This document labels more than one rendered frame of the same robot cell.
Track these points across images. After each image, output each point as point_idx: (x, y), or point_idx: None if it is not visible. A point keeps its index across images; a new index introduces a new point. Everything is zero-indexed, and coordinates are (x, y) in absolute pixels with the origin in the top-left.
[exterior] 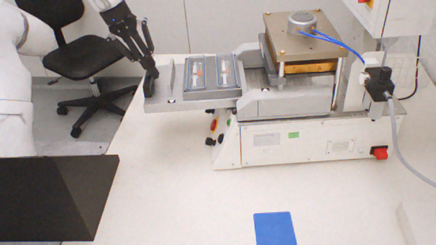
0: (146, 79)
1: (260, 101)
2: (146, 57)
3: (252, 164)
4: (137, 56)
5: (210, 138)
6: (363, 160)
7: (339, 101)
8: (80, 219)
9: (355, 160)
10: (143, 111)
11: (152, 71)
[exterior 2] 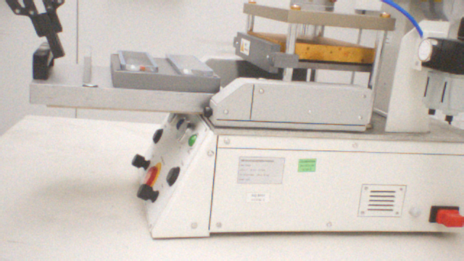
0: (41, 49)
1: (257, 88)
2: (48, 8)
3: (230, 228)
4: (29, 5)
5: (148, 185)
6: (419, 238)
7: (373, 124)
8: None
9: (406, 236)
10: (1, 168)
11: (55, 41)
